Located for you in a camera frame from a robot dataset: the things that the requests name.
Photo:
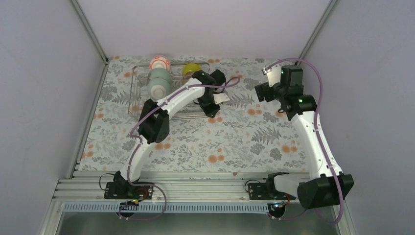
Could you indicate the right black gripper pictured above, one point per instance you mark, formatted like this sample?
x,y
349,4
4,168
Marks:
x,y
263,87

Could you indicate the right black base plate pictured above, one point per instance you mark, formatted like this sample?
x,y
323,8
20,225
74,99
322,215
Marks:
x,y
260,191

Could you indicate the yellow green bowl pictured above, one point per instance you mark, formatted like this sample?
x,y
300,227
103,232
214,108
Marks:
x,y
190,68

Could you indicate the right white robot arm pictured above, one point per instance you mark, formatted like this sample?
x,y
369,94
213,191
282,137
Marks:
x,y
326,185

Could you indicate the red patterned white bowl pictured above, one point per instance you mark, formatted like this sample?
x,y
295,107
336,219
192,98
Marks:
x,y
160,61

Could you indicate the wire dish rack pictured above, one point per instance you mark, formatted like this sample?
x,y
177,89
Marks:
x,y
145,86

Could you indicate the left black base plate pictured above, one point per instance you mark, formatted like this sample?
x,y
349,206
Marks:
x,y
119,188

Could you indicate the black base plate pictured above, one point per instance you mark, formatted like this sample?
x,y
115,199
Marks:
x,y
260,191
119,188

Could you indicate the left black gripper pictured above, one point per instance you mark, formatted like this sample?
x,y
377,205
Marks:
x,y
209,111

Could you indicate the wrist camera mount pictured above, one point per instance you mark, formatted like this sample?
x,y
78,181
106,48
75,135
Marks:
x,y
220,98
273,73

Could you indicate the lower pale green bowl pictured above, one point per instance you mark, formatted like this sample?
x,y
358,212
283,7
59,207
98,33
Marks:
x,y
158,88

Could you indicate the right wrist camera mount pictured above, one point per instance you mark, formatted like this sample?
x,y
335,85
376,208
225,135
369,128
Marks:
x,y
273,73

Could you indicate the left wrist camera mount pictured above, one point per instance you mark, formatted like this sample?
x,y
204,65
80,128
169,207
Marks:
x,y
220,98

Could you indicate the floral tablecloth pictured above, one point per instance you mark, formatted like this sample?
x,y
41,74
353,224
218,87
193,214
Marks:
x,y
245,136

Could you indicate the aluminium rail frame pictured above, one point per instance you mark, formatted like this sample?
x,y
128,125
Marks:
x,y
205,187

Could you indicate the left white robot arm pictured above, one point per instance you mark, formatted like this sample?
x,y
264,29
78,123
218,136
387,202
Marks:
x,y
154,122

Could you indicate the grey slotted cable duct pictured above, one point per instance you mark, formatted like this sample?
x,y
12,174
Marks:
x,y
178,207

